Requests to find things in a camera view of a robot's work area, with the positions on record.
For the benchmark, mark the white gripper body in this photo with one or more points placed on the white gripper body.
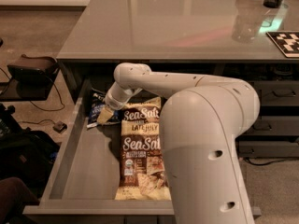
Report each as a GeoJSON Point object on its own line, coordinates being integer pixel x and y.
{"type": "Point", "coordinates": [111, 104]}

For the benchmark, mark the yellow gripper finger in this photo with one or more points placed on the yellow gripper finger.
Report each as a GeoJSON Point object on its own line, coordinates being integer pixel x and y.
{"type": "Point", "coordinates": [105, 115]}

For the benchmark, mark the blue Kettle chip bag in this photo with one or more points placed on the blue Kettle chip bag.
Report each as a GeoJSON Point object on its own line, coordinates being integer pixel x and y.
{"type": "Point", "coordinates": [97, 103]}

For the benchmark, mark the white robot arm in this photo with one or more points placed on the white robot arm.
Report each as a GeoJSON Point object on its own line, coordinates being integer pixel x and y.
{"type": "Point", "coordinates": [199, 122]}

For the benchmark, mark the brown Sea Salt bag rear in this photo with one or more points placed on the brown Sea Salt bag rear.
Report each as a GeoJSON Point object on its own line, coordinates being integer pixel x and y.
{"type": "Point", "coordinates": [148, 111]}

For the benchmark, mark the brown sea salt bag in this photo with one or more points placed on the brown sea salt bag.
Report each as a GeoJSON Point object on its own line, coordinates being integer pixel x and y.
{"type": "Point", "coordinates": [148, 111]}
{"type": "Point", "coordinates": [141, 165]}

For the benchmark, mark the brown Sea Salt bag front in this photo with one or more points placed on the brown Sea Salt bag front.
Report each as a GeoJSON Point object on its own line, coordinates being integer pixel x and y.
{"type": "Point", "coordinates": [141, 165]}

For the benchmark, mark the open grey top drawer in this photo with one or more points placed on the open grey top drawer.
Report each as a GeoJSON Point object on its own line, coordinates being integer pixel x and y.
{"type": "Point", "coordinates": [83, 183]}

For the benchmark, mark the black bag on floor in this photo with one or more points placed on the black bag on floor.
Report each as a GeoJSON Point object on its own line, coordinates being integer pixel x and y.
{"type": "Point", "coordinates": [25, 153]}

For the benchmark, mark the black power adapter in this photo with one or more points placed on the black power adapter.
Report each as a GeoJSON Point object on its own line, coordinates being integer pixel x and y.
{"type": "Point", "coordinates": [59, 127]}

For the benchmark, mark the black device on stand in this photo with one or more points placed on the black device on stand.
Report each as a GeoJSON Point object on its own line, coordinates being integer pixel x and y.
{"type": "Point", "coordinates": [33, 70]}

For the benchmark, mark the dark red chair seat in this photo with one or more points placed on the dark red chair seat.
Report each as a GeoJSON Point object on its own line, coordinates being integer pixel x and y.
{"type": "Point", "coordinates": [14, 196]}

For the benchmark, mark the black white marker tag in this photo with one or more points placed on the black white marker tag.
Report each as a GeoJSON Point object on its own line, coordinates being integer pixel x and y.
{"type": "Point", "coordinates": [286, 41]}

